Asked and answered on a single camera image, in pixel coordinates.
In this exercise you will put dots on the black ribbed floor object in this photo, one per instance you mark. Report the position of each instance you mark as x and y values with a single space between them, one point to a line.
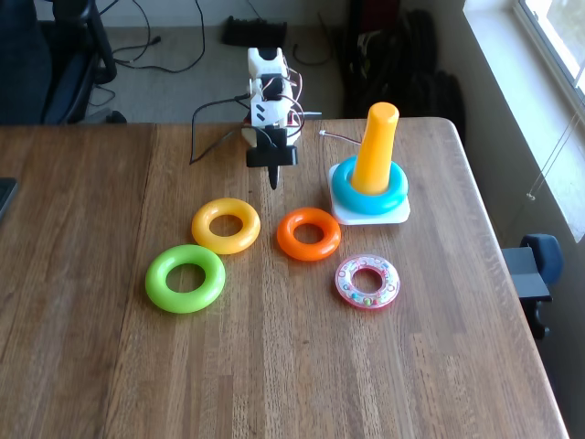
253 33

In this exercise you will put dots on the yellow cone stacker white base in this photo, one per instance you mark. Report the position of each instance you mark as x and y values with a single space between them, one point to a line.
377 146

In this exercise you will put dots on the black backpack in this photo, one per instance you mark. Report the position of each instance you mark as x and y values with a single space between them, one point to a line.
402 68

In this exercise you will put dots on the dark office chair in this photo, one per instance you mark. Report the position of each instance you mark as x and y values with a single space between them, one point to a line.
68 82

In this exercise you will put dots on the dark flat device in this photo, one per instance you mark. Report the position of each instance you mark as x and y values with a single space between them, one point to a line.
7 194

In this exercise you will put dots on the blue armrest chair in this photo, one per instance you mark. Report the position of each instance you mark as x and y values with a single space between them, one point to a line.
541 260

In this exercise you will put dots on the black oval camera box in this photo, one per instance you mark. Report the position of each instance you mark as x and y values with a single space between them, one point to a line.
283 157

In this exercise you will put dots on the window frame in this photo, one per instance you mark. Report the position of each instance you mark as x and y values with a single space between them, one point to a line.
557 41

